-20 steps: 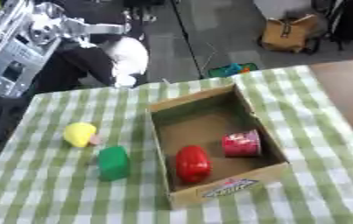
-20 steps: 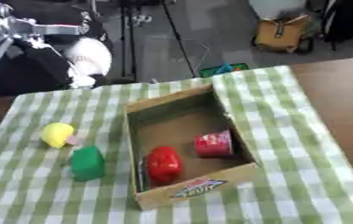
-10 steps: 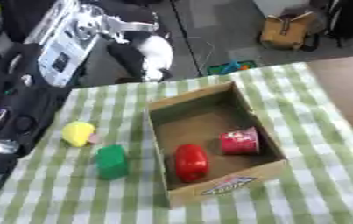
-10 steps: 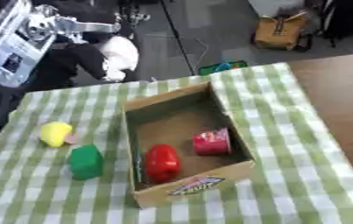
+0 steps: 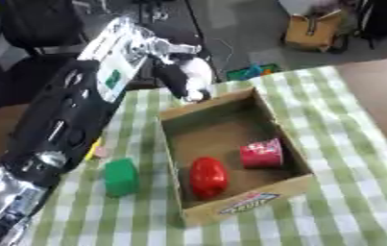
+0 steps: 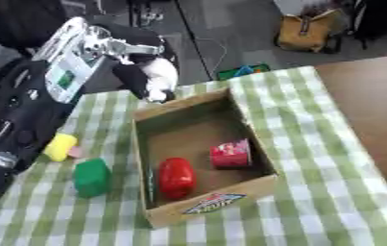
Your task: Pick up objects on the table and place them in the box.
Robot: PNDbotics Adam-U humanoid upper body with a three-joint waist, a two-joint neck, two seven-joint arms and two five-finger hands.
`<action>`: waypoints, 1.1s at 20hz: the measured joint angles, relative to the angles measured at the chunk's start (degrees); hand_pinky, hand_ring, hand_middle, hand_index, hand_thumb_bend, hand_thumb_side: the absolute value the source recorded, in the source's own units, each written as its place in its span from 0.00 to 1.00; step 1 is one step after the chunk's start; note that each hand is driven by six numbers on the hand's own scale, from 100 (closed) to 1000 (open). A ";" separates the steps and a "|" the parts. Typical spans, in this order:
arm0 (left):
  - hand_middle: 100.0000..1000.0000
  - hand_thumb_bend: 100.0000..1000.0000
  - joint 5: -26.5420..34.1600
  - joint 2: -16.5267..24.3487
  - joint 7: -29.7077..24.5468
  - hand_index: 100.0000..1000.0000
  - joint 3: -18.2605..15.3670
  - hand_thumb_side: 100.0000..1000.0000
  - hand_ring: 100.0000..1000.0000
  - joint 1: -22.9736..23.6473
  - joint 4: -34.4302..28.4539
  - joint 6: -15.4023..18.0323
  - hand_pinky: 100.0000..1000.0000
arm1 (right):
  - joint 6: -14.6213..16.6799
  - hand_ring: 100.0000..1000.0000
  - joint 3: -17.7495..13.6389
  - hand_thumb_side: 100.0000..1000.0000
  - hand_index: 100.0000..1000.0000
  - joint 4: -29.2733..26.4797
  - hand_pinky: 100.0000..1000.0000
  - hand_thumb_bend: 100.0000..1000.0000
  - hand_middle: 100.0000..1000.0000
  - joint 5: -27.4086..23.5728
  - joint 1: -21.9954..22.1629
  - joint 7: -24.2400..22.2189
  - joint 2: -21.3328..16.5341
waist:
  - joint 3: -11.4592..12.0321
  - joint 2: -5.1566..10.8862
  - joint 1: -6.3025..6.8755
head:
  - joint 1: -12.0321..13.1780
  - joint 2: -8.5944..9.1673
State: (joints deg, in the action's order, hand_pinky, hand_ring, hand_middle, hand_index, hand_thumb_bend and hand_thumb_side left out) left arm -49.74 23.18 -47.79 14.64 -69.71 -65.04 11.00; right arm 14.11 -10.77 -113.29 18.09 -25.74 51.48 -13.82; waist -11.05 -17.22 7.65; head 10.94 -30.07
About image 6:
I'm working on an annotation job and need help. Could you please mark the yellow bag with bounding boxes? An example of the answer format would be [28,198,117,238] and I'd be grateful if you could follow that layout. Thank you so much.
[274,8,345,54]

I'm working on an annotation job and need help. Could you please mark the thin white cable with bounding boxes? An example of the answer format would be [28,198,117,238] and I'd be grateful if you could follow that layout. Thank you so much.
[193,37,230,76]

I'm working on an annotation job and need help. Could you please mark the tan cardboard box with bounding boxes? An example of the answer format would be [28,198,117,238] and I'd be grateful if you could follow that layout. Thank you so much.
[129,86,280,230]

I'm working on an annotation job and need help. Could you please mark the green block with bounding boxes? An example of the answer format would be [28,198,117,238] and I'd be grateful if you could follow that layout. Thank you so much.
[70,158,114,199]

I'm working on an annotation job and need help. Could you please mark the black chair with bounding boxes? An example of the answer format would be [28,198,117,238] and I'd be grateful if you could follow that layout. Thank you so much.
[0,0,69,56]

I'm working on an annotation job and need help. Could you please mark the small pink block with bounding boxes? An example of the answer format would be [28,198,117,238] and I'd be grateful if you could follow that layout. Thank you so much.
[66,145,87,160]

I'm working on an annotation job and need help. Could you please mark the white soft toy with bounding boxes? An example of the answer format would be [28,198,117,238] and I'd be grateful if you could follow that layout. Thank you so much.
[142,58,180,103]

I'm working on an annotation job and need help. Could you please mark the red printed cup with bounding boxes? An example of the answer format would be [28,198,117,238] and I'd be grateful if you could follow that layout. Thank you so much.
[207,137,254,170]

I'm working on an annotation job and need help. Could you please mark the red toy pepper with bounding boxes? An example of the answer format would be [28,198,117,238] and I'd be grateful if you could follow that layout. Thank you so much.
[156,157,199,201]

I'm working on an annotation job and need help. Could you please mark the green and blue toy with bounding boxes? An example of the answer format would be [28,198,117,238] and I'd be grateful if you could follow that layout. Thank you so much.
[216,62,273,81]

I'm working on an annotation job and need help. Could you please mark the yellow block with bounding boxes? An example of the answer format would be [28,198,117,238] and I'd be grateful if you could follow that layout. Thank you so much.
[41,133,81,162]

